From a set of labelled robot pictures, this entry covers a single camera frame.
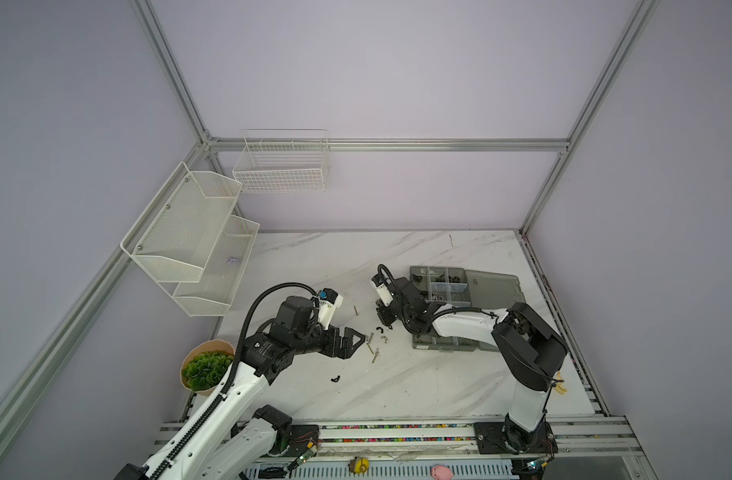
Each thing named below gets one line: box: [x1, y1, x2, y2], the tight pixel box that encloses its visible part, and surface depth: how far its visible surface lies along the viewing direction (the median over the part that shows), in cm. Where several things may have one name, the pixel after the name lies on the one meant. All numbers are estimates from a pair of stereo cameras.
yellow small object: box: [349, 456, 370, 474], surface depth 70 cm
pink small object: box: [431, 464, 453, 480], surface depth 70 cm
